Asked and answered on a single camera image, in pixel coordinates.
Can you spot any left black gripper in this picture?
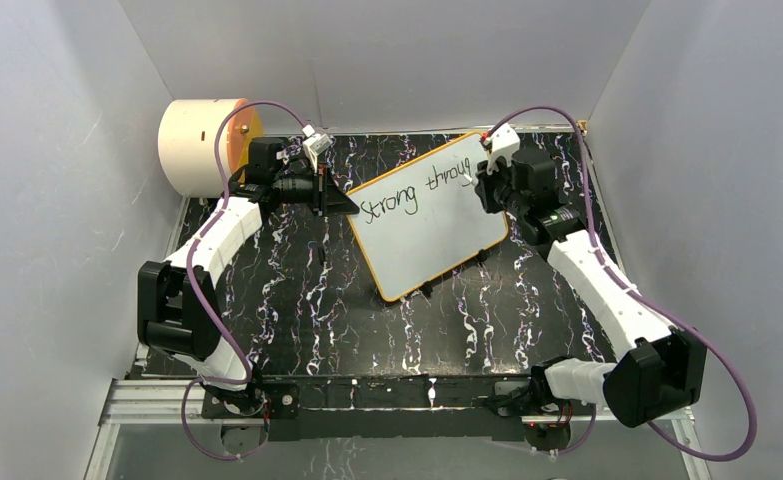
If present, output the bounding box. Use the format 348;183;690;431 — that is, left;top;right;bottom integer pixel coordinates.
273;163;360;219

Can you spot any yellow framed whiteboard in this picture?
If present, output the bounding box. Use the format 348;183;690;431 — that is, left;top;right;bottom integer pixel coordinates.
348;132;509;302

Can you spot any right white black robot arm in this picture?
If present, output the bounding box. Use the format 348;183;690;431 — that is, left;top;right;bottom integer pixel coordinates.
473;148;707;428

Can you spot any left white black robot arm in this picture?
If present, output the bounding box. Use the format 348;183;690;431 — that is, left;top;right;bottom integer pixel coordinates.
137;137;359;416

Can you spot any cream cylindrical drum orange face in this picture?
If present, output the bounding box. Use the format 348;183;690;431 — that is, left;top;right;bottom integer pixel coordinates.
158;98;264;198

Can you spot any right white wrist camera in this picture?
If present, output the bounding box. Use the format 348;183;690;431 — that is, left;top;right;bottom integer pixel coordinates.
481;123;521;175

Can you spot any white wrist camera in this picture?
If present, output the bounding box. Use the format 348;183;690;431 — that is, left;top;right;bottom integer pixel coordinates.
481;123;521;175
302;123;332;160

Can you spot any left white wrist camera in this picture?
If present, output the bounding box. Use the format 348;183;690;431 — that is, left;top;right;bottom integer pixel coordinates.
302;123;332;160

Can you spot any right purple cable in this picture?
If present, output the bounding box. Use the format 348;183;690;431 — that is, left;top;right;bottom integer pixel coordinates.
486;105;759;463

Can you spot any purple cable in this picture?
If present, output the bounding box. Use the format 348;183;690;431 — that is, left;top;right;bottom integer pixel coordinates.
486;105;759;463
180;97;309;462

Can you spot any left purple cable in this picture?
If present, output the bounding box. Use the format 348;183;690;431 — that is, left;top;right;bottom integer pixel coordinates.
180;97;309;462

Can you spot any aluminium front frame rail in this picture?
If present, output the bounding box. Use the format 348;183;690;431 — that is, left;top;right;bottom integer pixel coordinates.
86;375;710;479

